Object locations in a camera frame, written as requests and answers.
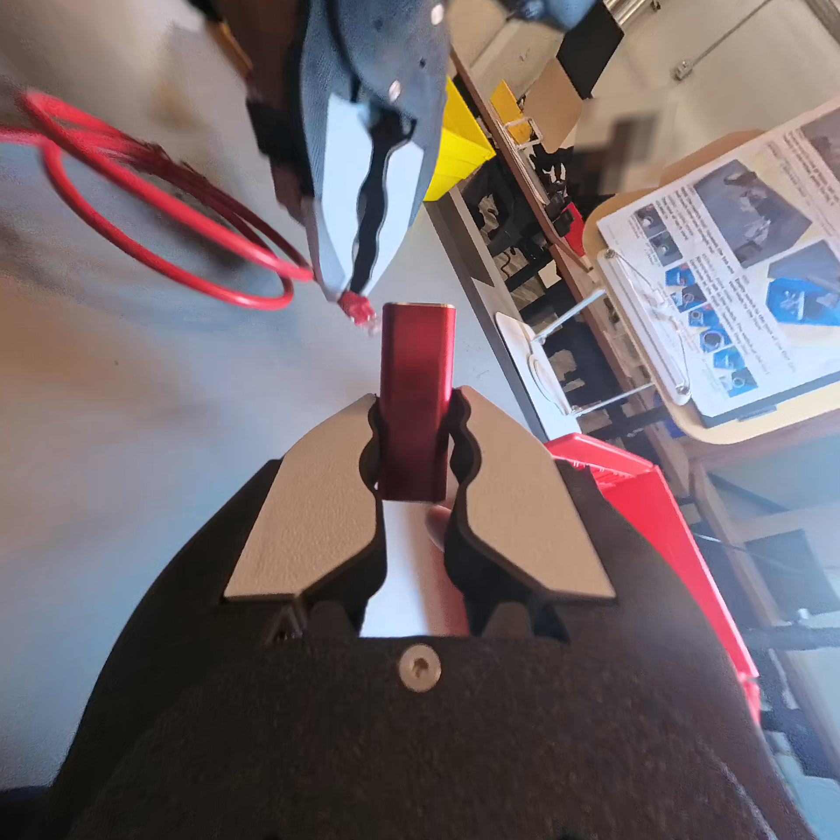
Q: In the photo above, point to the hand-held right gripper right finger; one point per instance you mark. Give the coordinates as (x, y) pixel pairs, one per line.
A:
(525, 518)

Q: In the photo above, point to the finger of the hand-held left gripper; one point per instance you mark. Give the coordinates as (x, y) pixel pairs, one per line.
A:
(341, 170)
(400, 197)

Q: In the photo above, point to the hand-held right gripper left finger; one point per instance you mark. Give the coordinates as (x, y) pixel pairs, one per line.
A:
(308, 512)

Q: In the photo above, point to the yellow plastic bin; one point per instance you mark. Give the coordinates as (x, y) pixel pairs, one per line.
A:
(459, 151)

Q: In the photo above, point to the red plastic bin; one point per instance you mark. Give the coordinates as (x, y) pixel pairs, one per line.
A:
(649, 525)

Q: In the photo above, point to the red ethernet splitter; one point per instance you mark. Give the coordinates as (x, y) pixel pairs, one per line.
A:
(417, 394)

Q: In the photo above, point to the long wooden table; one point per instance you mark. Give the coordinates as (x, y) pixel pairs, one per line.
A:
(518, 170)

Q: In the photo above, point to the small yellow box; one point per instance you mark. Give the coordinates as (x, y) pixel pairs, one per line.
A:
(505, 108)

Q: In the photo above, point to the white document stand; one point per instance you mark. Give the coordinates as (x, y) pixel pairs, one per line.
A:
(531, 354)

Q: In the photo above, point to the small red box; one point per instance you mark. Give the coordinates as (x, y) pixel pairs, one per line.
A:
(572, 226)

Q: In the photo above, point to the wooden shelf unit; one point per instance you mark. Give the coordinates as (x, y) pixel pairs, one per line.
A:
(712, 505)

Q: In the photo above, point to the brown and black cardboard panel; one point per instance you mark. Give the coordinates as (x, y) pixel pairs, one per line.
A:
(584, 46)

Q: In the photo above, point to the clear clipboard clip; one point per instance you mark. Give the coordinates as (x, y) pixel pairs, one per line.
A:
(646, 328)

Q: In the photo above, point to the wooden clipboard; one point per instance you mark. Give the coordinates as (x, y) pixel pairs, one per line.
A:
(735, 430)

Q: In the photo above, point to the printed instruction sheet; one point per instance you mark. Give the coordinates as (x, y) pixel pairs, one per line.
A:
(754, 275)

